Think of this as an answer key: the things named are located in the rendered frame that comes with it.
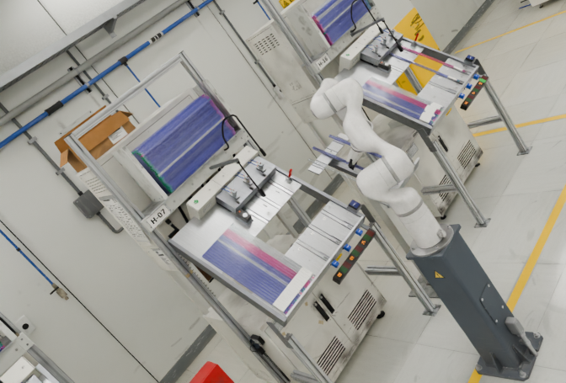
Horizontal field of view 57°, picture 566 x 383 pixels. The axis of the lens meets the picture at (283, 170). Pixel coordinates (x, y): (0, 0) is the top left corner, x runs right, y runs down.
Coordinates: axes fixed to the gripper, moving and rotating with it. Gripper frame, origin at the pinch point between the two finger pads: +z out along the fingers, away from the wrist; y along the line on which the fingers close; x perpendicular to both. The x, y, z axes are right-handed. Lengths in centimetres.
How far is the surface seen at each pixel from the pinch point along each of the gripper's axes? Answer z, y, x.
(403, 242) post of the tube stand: 37, 0, 42
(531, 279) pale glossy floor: 15, -6, 105
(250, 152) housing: 5, 24, -50
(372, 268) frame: 50, 19, 35
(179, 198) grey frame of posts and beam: 4, 71, -59
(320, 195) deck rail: 8.6, 22.0, -5.2
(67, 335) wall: 151, 134, -118
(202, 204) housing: 6, 65, -49
